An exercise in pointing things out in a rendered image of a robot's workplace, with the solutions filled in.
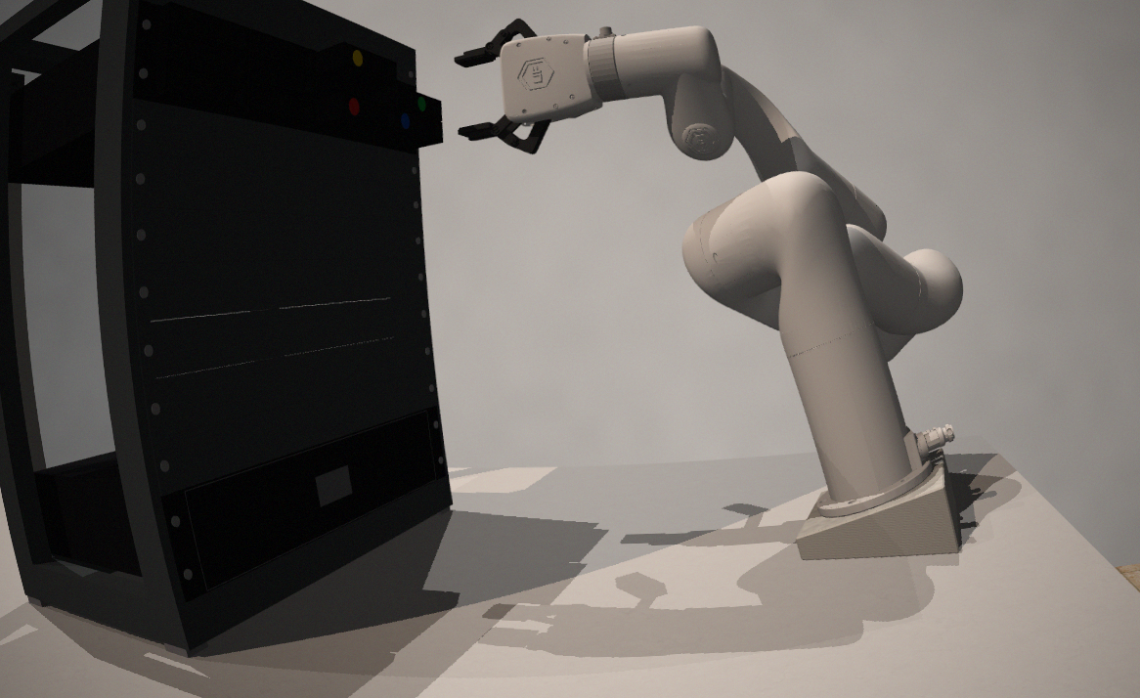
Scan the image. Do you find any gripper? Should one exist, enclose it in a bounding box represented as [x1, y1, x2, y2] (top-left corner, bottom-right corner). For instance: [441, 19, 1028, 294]
[455, 19, 605, 154]

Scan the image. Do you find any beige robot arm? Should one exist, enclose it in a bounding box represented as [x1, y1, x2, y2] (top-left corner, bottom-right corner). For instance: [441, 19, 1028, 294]
[588, 26, 963, 517]

